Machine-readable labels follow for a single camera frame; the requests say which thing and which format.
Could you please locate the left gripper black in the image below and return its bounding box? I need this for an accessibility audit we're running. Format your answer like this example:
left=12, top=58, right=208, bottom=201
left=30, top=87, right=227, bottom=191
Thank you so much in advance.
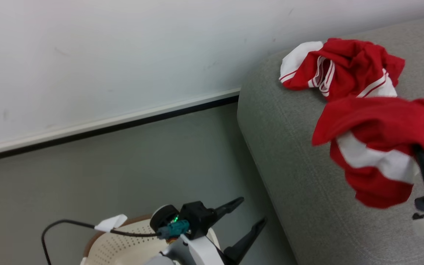
left=179, top=197, right=267, bottom=265

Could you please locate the red and white garment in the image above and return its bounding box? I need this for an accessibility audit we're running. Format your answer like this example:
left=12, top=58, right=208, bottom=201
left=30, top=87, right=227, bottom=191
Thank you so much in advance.
left=279, top=38, right=424, bottom=209

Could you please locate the cream perforated laundry basket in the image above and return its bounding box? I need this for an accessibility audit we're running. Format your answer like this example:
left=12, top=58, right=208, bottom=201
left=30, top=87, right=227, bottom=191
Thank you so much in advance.
left=81, top=215, right=222, bottom=265

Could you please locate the grey fabric sofa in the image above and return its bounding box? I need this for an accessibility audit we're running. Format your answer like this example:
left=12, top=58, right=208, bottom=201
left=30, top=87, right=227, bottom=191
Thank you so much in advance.
left=237, top=15, right=424, bottom=265

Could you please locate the white black baseboard strip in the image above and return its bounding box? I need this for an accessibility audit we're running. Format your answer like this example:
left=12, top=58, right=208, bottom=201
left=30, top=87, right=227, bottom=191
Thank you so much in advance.
left=0, top=88, right=241, bottom=165

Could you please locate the teal cable connector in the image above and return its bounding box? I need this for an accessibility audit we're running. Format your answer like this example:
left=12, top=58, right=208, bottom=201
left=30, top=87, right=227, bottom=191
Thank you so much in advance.
left=156, top=220, right=191, bottom=240

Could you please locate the white cable label tag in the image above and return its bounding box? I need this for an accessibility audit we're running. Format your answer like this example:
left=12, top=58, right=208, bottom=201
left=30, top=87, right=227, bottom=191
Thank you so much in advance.
left=94, top=214, right=128, bottom=233

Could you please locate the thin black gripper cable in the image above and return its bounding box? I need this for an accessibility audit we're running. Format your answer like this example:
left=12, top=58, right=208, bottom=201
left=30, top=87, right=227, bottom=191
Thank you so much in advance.
left=41, top=219, right=162, bottom=265

